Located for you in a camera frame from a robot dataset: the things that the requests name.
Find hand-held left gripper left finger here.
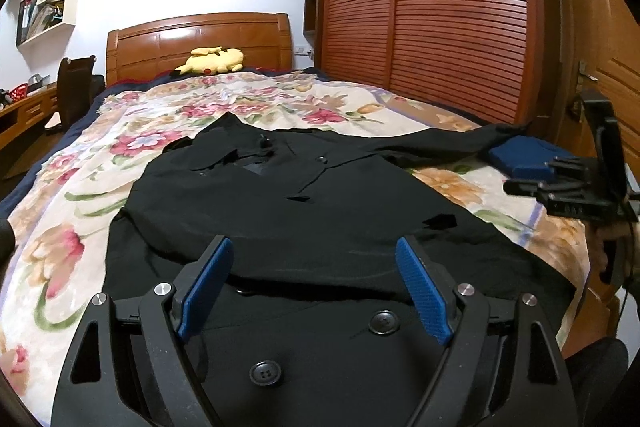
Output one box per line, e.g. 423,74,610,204
50,234,236,427

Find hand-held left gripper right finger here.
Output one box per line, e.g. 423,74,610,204
395,236,583,427

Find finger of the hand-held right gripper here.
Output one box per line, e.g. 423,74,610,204
504,178,591,208
487,136,590,182

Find black coat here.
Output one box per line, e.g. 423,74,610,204
102,112,578,427

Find person's right hand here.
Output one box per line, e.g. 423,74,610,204
590,226,610,278

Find wooden door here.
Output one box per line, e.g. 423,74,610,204
540,0,640,208

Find floral blanket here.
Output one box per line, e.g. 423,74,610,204
0,69,591,413

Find wooden louvered wardrobe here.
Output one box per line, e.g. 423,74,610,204
302,0,561,142

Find person's dark pants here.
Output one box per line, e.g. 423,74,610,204
562,337,632,427

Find yellow plush toy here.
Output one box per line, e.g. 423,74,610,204
170,47,246,76

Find dark brown chair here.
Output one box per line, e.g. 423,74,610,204
45,56,106,135

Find wooden headboard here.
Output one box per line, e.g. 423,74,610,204
106,13,621,358

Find wooden desk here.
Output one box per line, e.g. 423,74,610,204
0,82,58,180

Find row of books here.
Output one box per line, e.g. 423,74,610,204
17,0,66,42

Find metal door handle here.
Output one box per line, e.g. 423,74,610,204
576,61,599,94

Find black cable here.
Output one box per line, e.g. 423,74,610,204
617,282,633,344

